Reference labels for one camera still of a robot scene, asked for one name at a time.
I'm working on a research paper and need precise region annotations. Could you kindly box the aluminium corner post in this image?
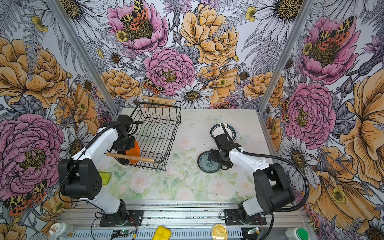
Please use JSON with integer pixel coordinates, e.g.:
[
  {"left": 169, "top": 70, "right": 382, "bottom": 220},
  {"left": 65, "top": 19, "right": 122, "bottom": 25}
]
[
  {"left": 257, "top": 0, "right": 316, "bottom": 114},
  {"left": 47, "top": 1, "right": 120, "bottom": 115}
]

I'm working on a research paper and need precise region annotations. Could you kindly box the black wire dish rack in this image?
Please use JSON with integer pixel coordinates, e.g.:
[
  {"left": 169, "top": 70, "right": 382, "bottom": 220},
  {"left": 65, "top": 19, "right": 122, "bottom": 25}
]
[{"left": 106, "top": 97, "right": 182, "bottom": 171}]

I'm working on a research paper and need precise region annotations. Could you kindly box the aluminium right corner post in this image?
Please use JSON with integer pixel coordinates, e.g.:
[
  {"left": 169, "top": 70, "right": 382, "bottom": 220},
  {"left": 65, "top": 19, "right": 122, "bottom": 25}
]
[{"left": 257, "top": 0, "right": 316, "bottom": 114}]

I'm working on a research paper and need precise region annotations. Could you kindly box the round yellow lid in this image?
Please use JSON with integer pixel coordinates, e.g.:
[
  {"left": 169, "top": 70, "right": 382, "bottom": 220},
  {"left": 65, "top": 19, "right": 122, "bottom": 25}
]
[{"left": 212, "top": 224, "right": 229, "bottom": 240}]

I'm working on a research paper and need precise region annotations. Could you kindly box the teal patterned plate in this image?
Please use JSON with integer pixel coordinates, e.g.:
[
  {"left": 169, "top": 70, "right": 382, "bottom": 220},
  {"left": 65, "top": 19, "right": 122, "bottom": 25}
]
[{"left": 197, "top": 151, "right": 221, "bottom": 174}]

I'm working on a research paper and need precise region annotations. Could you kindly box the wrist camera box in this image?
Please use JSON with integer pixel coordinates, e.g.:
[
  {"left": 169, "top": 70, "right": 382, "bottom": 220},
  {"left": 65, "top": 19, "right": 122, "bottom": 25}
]
[
  {"left": 215, "top": 134, "right": 234, "bottom": 152},
  {"left": 116, "top": 115, "right": 133, "bottom": 133}
]

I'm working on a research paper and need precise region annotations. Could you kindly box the aluminium left corner post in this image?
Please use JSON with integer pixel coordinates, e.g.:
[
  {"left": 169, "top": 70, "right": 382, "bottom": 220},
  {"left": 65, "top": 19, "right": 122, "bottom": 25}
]
[{"left": 47, "top": 1, "right": 120, "bottom": 115}]

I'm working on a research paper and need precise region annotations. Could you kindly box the yellow plastic block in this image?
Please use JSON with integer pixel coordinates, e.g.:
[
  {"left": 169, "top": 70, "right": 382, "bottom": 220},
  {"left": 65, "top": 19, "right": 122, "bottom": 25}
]
[{"left": 152, "top": 226, "right": 172, "bottom": 240}]

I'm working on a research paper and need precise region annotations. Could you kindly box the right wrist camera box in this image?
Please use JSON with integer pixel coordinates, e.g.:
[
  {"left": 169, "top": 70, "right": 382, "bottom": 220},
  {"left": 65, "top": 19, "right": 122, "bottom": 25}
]
[{"left": 215, "top": 134, "right": 234, "bottom": 152}]

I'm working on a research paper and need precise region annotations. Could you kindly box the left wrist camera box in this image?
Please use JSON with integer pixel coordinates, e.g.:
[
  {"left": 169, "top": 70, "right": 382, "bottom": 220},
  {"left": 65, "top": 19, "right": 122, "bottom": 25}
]
[{"left": 116, "top": 115, "right": 133, "bottom": 133}]

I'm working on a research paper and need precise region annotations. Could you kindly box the black corrugated cable conduit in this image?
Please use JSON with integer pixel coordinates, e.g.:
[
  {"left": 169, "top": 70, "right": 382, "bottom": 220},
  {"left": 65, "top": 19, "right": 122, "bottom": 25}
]
[{"left": 220, "top": 122, "right": 310, "bottom": 213}]

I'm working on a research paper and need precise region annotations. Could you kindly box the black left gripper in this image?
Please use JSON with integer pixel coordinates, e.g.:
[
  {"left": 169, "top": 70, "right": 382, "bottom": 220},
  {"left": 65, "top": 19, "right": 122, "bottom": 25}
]
[{"left": 111, "top": 132, "right": 135, "bottom": 151}]

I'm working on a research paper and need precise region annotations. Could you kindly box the green translucent square dish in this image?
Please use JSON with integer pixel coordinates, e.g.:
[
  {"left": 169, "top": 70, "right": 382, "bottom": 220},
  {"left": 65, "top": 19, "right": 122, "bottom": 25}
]
[{"left": 99, "top": 172, "right": 112, "bottom": 186}]

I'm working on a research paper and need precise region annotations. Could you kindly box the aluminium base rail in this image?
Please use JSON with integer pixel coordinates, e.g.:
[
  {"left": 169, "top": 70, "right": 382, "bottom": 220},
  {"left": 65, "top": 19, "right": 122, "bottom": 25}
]
[{"left": 59, "top": 200, "right": 316, "bottom": 240}]

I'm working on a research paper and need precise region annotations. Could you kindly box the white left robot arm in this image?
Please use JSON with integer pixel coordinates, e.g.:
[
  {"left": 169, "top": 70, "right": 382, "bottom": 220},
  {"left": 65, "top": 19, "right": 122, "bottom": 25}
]
[{"left": 58, "top": 127, "right": 135, "bottom": 226}]

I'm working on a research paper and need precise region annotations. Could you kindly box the green white button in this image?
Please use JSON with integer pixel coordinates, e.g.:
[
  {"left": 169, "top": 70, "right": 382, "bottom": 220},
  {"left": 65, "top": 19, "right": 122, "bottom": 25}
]
[{"left": 285, "top": 228, "right": 309, "bottom": 240}]

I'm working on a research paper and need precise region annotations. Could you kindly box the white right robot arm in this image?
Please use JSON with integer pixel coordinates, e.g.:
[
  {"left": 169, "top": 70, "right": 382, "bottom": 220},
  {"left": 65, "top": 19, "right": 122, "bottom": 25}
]
[{"left": 208, "top": 149, "right": 295, "bottom": 224}]

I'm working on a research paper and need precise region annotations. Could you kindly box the orange plate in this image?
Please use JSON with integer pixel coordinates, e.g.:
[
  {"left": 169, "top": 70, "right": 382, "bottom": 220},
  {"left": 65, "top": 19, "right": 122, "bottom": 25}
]
[{"left": 126, "top": 140, "right": 140, "bottom": 164}]

